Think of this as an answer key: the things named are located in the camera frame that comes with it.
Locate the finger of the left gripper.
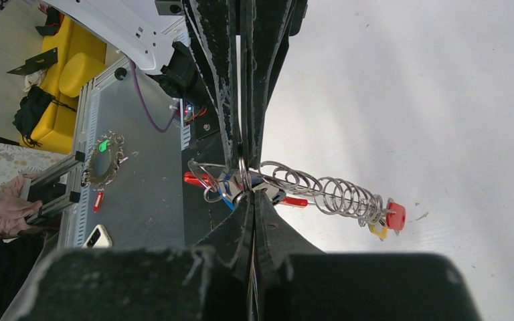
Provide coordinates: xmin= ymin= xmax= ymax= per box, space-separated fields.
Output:
xmin=239 ymin=0 xmax=308 ymax=168
xmin=182 ymin=0 xmax=240 ymax=168

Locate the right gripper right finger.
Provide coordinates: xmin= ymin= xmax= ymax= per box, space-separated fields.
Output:
xmin=254 ymin=192 xmax=480 ymax=320

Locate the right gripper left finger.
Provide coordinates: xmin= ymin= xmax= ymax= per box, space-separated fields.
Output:
xmin=7 ymin=195 xmax=254 ymax=320

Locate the keyring with coloured keys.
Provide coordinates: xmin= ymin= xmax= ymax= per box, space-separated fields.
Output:
xmin=183 ymin=157 xmax=407 ymax=242

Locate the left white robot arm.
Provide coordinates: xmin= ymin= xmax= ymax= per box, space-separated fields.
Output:
xmin=52 ymin=1 xmax=308 ymax=169

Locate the white smartphone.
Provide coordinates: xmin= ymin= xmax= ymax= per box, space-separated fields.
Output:
xmin=82 ymin=224 xmax=112 ymax=248

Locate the yellow sofa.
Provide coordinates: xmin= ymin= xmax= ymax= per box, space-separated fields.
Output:
xmin=19 ymin=17 xmax=106 ymax=154

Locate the small red key tag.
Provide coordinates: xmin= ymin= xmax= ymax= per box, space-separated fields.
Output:
xmin=92 ymin=191 xmax=104 ymax=213

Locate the black bag on sofa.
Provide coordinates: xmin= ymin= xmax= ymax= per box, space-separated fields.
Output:
xmin=12 ymin=86 xmax=76 ymax=148

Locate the pink cloth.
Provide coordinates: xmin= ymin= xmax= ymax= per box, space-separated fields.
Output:
xmin=0 ymin=174 xmax=43 ymax=239

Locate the aluminium frame rail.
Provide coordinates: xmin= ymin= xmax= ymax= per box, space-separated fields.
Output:
xmin=27 ymin=57 xmax=129 ymax=249

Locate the ornate oval metal frame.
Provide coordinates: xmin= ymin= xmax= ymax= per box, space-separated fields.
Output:
xmin=81 ymin=131 xmax=128 ymax=191

